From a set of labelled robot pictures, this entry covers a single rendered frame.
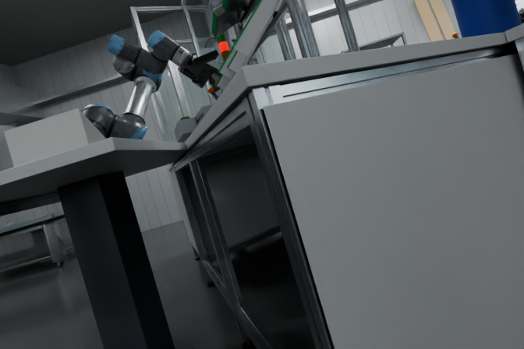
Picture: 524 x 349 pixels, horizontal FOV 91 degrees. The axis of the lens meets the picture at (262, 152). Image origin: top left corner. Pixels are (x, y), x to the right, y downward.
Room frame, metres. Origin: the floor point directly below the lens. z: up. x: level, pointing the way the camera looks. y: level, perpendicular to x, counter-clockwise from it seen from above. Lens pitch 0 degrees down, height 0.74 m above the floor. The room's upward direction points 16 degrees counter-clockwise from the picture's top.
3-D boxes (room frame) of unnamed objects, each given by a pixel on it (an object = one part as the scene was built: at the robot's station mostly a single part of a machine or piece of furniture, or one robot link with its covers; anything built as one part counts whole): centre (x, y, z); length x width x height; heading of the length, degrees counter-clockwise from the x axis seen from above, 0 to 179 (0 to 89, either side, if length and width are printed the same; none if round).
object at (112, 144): (1.00, 0.61, 0.84); 0.90 x 0.70 x 0.03; 177
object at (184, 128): (1.13, 0.30, 0.93); 0.21 x 0.07 x 0.06; 24
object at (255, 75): (1.32, -0.34, 0.84); 1.50 x 1.41 x 0.03; 24
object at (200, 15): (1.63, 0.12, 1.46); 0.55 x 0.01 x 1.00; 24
